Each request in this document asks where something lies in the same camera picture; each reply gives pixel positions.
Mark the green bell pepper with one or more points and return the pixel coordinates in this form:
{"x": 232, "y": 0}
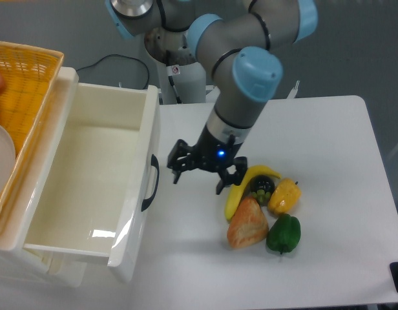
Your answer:
{"x": 285, "y": 234}

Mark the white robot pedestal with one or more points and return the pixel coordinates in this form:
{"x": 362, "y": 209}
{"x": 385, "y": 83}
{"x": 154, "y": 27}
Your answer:
{"x": 182, "y": 79}

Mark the white drawer cabinet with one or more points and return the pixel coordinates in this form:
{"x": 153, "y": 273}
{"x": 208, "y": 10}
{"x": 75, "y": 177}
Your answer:
{"x": 20, "y": 198}

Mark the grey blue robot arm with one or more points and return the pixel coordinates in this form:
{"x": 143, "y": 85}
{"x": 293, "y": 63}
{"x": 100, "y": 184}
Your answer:
{"x": 237, "y": 56}

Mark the triangular bread loaf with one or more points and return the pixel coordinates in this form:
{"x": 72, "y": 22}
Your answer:
{"x": 248, "y": 226}

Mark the yellow banana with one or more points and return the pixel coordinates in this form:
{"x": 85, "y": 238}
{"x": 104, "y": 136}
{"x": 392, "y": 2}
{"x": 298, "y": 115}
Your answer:
{"x": 237, "y": 191}

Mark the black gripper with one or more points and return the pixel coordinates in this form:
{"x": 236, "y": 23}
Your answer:
{"x": 209, "y": 154}

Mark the yellow wicker basket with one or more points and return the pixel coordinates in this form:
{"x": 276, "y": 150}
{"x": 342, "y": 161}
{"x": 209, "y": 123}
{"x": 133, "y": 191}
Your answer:
{"x": 29, "y": 73}

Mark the white table bracket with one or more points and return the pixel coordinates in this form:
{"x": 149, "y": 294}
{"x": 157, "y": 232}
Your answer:
{"x": 294, "y": 91}

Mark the white plate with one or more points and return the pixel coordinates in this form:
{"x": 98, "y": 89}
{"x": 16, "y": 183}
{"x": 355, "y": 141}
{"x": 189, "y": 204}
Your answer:
{"x": 7, "y": 157}

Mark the yellow bell pepper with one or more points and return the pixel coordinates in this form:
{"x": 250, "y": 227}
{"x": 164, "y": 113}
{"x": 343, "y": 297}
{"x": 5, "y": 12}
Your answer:
{"x": 284, "y": 197}

